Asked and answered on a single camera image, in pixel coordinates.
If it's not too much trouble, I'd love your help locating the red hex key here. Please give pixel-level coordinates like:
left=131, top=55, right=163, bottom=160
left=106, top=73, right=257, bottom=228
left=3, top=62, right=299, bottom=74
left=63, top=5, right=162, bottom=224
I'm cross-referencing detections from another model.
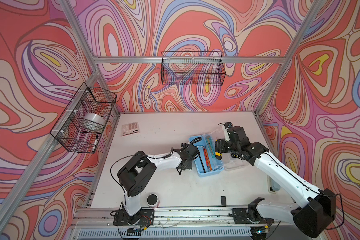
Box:
left=203, top=147, right=211, bottom=171

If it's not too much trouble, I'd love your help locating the blue plastic tool box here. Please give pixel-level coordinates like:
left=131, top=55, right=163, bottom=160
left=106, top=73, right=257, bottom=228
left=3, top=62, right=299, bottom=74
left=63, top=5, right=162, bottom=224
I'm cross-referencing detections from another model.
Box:
left=189, top=134, right=224, bottom=178

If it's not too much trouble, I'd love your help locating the orange hex key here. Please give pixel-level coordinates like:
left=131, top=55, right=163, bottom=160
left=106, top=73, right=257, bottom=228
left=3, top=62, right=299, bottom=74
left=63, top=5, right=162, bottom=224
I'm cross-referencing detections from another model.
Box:
left=206, top=151, right=213, bottom=171

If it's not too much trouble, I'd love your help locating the yellow black utility knife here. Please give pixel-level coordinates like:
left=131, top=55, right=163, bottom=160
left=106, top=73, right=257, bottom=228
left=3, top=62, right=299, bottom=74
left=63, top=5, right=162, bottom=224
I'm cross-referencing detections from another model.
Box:
left=215, top=150, right=222, bottom=160

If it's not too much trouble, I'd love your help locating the teal utility knife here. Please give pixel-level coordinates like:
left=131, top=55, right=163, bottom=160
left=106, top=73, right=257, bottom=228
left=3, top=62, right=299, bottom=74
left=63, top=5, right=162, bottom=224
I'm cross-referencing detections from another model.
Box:
left=205, top=135, right=215, bottom=158

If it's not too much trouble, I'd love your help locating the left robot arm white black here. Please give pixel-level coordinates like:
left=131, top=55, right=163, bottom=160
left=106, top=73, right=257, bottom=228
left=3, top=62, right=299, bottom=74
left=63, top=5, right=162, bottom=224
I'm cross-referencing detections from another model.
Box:
left=117, top=144, right=200, bottom=217

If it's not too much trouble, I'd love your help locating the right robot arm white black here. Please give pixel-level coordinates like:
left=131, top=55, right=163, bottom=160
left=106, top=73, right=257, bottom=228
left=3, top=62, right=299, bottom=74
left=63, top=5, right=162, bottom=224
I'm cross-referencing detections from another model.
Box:
left=215, top=122, right=337, bottom=238

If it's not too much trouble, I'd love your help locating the small black block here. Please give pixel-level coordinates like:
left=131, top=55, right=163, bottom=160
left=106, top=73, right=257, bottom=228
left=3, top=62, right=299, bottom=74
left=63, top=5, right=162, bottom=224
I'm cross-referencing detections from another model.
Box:
left=221, top=196, right=227, bottom=206

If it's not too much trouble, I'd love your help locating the pink cup black lid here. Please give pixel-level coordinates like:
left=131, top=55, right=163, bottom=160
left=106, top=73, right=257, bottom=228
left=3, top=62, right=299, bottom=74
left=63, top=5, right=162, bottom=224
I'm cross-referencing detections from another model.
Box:
left=147, top=194, right=160, bottom=209

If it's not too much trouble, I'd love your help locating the white pink calculator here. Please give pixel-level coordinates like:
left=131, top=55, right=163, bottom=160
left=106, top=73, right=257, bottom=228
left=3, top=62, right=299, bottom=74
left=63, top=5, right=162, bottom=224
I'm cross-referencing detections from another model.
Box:
left=122, top=122, right=140, bottom=137

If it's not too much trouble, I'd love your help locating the black marker in basket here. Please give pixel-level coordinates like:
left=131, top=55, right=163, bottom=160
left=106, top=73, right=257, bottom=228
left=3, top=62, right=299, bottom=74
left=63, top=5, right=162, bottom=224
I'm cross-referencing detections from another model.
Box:
left=94, top=134, right=99, bottom=148

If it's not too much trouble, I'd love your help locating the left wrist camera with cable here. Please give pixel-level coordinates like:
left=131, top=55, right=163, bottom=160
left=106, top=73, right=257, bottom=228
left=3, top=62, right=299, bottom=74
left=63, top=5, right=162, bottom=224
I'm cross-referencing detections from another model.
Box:
left=182, top=137, right=202, bottom=152

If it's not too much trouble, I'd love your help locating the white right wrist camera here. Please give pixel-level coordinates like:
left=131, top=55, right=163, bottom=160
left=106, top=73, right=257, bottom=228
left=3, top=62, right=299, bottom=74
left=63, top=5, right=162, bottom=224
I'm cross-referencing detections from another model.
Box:
left=219, top=122, right=233, bottom=142

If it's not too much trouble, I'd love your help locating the grey box by wall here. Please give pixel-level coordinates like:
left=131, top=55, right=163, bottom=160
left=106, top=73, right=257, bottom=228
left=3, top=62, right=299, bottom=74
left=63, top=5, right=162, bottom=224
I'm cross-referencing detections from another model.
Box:
left=267, top=176, right=281, bottom=194

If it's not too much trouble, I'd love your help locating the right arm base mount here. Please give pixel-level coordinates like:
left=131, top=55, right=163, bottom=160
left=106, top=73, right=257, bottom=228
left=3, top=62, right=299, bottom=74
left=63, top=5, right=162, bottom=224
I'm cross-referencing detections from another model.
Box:
left=228, top=198, right=275, bottom=225

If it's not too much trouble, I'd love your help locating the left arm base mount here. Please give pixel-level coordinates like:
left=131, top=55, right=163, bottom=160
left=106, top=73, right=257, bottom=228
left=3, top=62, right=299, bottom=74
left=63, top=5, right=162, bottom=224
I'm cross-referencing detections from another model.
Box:
left=110, top=208, right=155, bottom=227

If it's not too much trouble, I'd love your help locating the black wire basket back wall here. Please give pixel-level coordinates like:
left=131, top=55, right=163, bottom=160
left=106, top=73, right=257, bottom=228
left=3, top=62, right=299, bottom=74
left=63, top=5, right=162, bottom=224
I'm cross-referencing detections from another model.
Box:
left=161, top=50, right=226, bottom=86

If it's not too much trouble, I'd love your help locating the black wire basket wall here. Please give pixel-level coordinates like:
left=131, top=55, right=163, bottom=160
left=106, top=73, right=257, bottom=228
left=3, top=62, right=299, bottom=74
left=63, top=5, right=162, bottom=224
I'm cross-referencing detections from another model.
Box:
left=50, top=83, right=117, bottom=154
left=161, top=50, right=226, bottom=86

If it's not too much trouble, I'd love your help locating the grey duct tape roll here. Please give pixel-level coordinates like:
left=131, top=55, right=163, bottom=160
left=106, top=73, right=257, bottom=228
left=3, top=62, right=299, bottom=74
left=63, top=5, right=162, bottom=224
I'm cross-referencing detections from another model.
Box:
left=83, top=113, right=105, bottom=133

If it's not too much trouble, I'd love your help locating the black wire basket left wall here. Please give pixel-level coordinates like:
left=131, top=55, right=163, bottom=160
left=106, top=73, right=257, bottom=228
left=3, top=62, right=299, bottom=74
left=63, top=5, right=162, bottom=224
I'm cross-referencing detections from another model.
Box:
left=50, top=83, right=117, bottom=154

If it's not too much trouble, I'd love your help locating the aluminium front rail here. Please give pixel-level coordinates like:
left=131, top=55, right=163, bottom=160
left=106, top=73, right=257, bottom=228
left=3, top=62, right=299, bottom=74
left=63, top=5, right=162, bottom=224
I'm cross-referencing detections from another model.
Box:
left=64, top=206, right=308, bottom=240

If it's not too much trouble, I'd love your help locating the aluminium frame corner post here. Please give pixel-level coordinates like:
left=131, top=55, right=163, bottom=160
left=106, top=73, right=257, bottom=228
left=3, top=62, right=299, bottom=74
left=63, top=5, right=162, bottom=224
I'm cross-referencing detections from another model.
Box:
left=254, top=1, right=325, bottom=117

